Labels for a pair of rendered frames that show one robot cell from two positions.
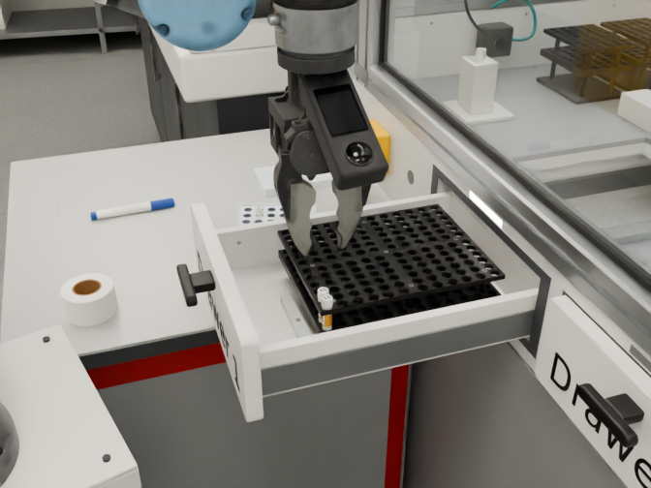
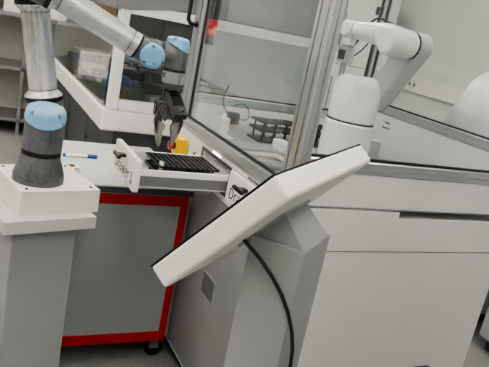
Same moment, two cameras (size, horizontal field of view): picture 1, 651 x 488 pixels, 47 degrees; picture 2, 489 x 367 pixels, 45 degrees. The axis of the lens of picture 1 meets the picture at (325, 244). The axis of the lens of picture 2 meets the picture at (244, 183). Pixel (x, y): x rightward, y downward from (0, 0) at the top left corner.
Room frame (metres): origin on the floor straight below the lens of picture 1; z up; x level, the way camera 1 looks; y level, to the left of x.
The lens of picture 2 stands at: (-1.32, 0.04, 1.42)
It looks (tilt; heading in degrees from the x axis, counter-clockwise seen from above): 15 degrees down; 350
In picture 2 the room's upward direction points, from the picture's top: 12 degrees clockwise
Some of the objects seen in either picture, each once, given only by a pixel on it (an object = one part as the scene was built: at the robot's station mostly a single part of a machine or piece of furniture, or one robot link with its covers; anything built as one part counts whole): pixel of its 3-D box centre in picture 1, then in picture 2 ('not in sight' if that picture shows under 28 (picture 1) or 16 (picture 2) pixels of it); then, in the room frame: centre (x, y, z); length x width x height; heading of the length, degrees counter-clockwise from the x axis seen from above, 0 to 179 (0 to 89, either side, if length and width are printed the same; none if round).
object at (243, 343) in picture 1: (223, 301); (126, 164); (0.69, 0.12, 0.87); 0.29 x 0.02 x 0.11; 18
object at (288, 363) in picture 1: (391, 275); (183, 170); (0.76, -0.08, 0.86); 0.40 x 0.26 x 0.06; 108
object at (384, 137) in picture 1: (366, 148); (179, 145); (1.10, -0.07, 0.88); 0.07 x 0.05 x 0.07; 18
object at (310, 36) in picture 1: (312, 25); (172, 78); (0.67, 0.01, 1.19); 0.08 x 0.08 x 0.05
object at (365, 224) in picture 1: (385, 273); (180, 169); (0.75, -0.07, 0.87); 0.22 x 0.18 x 0.06; 108
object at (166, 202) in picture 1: (133, 208); (80, 155); (1.09, 0.32, 0.77); 0.14 x 0.02 x 0.02; 111
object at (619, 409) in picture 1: (617, 411); (241, 190); (0.48, -0.26, 0.91); 0.07 x 0.04 x 0.01; 18
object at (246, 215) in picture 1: (277, 227); not in sight; (1.01, 0.08, 0.78); 0.12 x 0.08 x 0.04; 91
